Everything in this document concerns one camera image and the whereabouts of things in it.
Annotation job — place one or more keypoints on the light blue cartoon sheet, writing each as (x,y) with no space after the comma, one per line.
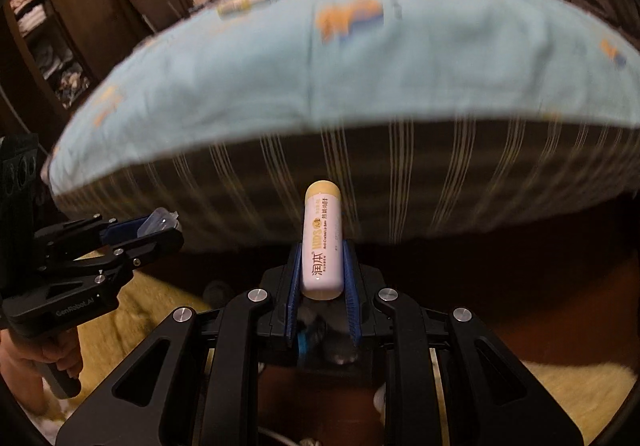
(294,66)

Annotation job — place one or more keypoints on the wooden wardrobe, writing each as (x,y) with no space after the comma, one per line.
(98,34)

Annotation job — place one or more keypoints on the clear small plastic case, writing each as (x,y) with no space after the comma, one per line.
(159,220)

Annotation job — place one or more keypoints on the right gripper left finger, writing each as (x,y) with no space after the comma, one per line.
(194,379)

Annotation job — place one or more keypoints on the plaid mattress bed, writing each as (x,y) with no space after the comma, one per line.
(399,180)

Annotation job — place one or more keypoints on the person's left hand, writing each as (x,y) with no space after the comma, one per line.
(19,365)

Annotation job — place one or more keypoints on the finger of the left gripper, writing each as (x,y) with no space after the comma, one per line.
(123,230)

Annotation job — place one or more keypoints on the yellow white lotion bottle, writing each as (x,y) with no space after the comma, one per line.
(233,7)

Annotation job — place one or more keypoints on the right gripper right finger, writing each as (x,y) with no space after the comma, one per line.
(449,379)

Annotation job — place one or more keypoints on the black trash bin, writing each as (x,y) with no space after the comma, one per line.
(325,350)

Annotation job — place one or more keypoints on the white yellow lip balm tube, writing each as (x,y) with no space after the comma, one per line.
(322,254)

